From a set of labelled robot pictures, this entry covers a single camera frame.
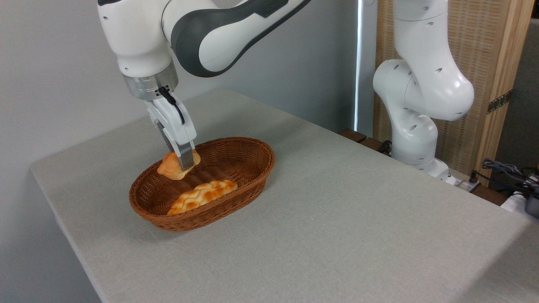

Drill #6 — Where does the wooden lattice screen panel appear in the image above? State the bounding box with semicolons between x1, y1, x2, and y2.
374;0;536;186

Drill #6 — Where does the brown oval wicker basket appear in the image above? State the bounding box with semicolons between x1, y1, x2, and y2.
129;137;276;232

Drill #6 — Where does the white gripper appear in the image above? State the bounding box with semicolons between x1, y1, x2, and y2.
146;94;197;171

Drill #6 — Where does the grey tablecloth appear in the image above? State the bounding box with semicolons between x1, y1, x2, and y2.
29;88;539;303

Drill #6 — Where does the long braided bread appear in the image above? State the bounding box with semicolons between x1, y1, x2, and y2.
167;180;239;217

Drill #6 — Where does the metal screen hinge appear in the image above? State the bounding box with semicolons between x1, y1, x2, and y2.
487;89;513;114

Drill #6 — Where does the bundle of dark cables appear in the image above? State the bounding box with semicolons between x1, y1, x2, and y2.
481;158;539;199

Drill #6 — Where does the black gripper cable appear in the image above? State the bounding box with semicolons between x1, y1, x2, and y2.
157;86;186;126

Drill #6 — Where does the round knotted bread roll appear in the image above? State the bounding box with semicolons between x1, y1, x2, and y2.
157;149;202;181

